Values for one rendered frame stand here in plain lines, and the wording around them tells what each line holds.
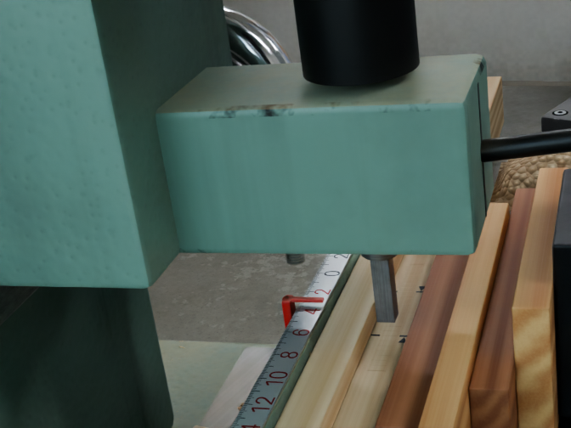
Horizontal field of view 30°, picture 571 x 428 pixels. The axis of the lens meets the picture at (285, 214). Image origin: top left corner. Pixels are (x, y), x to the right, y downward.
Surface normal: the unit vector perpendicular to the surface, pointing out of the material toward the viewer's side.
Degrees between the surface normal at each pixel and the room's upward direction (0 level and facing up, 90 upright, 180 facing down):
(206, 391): 0
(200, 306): 0
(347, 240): 90
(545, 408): 90
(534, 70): 90
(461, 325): 0
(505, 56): 90
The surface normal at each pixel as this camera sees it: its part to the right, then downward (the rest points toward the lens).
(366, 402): -0.13, -0.91
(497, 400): -0.28, 0.41
